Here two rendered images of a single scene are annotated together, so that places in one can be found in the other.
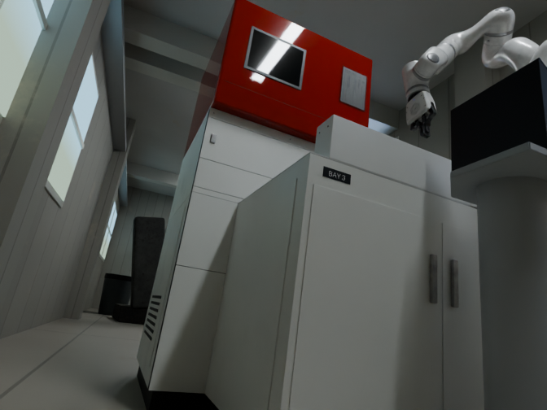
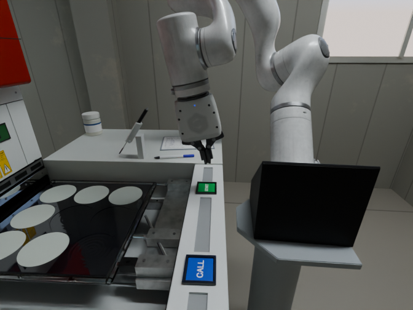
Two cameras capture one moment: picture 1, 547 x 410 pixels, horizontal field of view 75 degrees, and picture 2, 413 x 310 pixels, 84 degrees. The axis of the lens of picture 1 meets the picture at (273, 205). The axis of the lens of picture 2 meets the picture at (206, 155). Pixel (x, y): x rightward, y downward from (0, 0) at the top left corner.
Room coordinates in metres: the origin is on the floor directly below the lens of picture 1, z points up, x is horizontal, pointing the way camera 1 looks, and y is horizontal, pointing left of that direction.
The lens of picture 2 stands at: (0.86, 0.01, 1.31)
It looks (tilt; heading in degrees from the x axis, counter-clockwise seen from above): 24 degrees down; 294
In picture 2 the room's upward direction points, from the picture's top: straight up
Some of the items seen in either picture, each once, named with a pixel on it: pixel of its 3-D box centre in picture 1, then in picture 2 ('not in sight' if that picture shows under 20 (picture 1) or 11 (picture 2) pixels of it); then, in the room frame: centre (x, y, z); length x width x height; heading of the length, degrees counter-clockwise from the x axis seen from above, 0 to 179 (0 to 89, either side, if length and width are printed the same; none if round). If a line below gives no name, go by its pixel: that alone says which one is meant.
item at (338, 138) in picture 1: (395, 167); (204, 242); (1.03, -0.37, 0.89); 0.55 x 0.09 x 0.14; 112
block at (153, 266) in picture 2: not in sight; (156, 265); (1.10, -0.27, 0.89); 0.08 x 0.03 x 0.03; 22
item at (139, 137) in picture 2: not in sight; (135, 139); (1.38, -0.57, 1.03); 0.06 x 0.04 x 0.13; 22
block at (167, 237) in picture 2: not in sight; (164, 237); (1.13, -0.34, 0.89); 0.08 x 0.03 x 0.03; 22
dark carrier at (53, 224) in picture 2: not in sight; (72, 217); (1.40, -0.30, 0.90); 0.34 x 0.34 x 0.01; 21
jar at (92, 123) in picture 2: not in sight; (92, 123); (1.73, -0.69, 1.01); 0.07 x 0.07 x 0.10
